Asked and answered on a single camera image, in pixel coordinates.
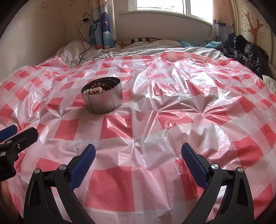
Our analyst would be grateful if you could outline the window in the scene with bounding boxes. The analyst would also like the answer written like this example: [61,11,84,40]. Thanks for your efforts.
[128,0,213,24]

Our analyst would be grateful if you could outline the white bed quilt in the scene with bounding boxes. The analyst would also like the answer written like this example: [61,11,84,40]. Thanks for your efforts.
[54,40,226,68]

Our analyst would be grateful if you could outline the cartoon curtain right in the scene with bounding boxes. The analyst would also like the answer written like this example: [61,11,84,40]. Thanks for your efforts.
[212,0,235,47]

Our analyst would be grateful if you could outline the striped pillow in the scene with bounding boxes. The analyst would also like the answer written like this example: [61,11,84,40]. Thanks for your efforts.
[116,37,160,48]

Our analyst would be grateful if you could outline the wall power socket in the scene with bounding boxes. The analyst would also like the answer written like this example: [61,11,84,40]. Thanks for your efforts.
[83,12,90,19]

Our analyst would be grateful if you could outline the wardrobe with tree decal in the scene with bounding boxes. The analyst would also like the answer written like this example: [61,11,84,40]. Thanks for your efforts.
[235,1,272,54]

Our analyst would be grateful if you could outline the white headboard panel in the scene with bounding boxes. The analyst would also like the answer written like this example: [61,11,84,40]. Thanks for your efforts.
[1,17,66,80]

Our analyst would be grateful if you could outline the red white checkered plastic sheet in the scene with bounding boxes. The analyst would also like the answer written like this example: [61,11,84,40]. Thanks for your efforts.
[1,52,275,223]

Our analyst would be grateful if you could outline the blue plastic bag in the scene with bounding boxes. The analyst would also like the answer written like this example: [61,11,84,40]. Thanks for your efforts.
[179,41,223,50]

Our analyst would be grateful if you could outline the blue cartoon curtain left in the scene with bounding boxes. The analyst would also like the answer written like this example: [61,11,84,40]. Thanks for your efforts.
[89,0,116,49]

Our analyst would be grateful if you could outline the black charger cable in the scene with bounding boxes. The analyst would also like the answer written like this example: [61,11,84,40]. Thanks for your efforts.
[76,18,104,65]

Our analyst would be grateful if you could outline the round metal tin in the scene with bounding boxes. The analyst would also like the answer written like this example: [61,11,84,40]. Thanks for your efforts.
[81,77,124,114]

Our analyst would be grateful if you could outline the pale pink bead bracelet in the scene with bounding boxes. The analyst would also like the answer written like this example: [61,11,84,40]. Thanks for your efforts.
[83,84,104,95]

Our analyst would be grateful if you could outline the black down jacket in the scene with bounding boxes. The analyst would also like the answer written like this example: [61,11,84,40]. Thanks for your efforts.
[222,35,273,79]

